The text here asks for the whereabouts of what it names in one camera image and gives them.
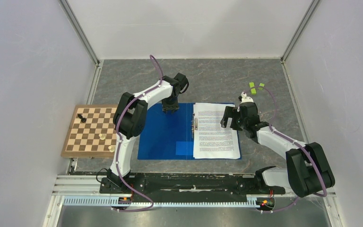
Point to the black chess piece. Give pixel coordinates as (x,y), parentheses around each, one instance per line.
(81,117)

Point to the metal folder clip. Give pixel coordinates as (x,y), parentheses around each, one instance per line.
(194,125)

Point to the white printed paper stack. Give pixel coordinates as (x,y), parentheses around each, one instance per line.
(211,140)

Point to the blue plastic folder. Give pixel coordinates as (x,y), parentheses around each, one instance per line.
(167,136)

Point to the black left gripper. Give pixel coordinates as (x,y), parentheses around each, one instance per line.
(173,108)

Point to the small green cube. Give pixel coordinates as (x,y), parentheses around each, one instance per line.
(261,86)

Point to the aluminium frame rails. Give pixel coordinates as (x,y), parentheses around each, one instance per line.
(72,190)

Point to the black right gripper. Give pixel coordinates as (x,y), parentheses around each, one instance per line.
(231,112)

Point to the long green block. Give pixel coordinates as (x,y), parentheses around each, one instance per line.
(252,88)

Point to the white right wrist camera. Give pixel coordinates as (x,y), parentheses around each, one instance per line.
(245,99)

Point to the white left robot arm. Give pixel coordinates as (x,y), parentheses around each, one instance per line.
(130,118)

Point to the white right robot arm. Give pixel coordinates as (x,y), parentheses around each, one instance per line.
(307,169)

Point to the wooden chessboard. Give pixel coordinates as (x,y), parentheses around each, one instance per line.
(82,139)

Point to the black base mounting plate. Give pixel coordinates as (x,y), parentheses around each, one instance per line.
(175,187)

